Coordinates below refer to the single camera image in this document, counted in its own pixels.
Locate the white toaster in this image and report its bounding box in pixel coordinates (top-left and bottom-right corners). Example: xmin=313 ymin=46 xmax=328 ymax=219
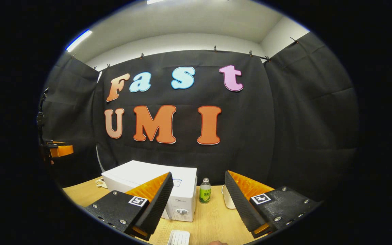
xmin=222 ymin=185 xmax=236 ymax=209

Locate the white curved bar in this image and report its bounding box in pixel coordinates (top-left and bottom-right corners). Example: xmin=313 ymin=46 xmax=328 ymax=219
xmin=95 ymin=146 xmax=107 ymax=175

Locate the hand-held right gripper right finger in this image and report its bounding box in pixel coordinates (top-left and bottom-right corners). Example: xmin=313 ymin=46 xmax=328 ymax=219
xmin=224 ymin=170 xmax=321 ymax=239

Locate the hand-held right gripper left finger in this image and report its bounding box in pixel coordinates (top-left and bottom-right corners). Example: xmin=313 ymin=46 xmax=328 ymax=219
xmin=84 ymin=172 xmax=174 ymax=241

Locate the white rectangular dish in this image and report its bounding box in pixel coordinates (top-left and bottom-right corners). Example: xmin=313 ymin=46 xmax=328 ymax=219
xmin=167 ymin=230 xmax=190 ymax=245

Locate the green label plastic bottle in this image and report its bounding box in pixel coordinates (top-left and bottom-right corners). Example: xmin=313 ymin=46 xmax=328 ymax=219
xmin=199 ymin=178 xmax=212 ymax=204

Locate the white microwave oven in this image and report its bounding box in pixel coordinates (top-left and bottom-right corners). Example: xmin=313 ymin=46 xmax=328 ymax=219
xmin=101 ymin=160 xmax=197 ymax=222

